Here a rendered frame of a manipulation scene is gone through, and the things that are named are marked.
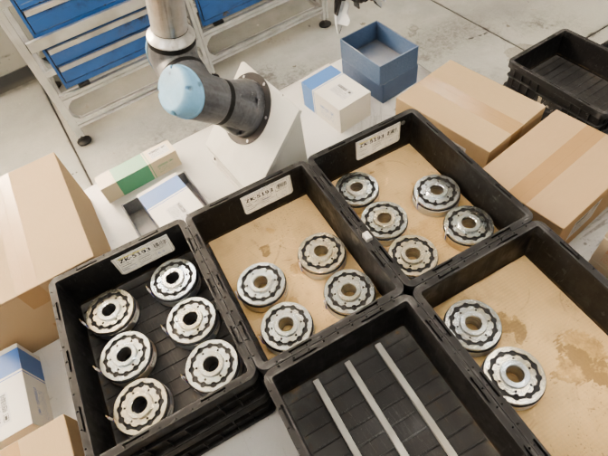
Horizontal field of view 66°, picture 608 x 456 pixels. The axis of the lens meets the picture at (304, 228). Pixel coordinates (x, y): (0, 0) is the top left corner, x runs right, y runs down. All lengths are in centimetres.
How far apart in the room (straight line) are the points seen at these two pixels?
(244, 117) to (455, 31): 218
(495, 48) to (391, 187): 204
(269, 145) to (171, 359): 57
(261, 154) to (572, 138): 75
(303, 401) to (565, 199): 69
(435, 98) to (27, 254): 106
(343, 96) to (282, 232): 54
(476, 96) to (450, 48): 173
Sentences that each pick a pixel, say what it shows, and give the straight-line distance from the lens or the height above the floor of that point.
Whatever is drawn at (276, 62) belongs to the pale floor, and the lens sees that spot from 305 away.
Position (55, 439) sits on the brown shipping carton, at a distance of 102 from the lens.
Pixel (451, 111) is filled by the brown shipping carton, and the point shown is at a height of 86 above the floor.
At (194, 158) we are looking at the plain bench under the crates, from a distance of 150.
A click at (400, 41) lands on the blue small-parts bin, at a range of 161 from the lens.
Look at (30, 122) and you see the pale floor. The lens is 333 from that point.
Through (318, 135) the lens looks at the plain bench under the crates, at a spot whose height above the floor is 70.
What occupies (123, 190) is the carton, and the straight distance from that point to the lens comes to 148.
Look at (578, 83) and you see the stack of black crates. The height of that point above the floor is 49.
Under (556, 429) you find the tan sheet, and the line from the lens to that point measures 94.
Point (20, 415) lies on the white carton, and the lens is 116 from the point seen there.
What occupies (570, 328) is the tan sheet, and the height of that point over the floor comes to 83.
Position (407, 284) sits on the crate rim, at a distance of 88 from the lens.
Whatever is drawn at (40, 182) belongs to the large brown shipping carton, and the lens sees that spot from 135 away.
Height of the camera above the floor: 170
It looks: 53 degrees down
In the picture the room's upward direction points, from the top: 12 degrees counter-clockwise
